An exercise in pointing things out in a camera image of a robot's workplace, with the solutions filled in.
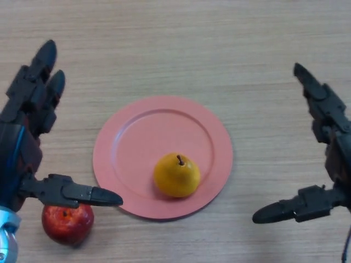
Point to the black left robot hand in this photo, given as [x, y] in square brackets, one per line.
[13, 153]

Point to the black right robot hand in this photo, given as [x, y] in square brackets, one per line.
[340, 153]

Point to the yellow pear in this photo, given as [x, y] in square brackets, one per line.
[176, 176]

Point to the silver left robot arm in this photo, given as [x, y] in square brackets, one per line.
[7, 235]

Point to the pink round plate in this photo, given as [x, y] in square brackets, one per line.
[137, 153]

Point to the red apple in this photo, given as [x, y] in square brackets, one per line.
[67, 226]

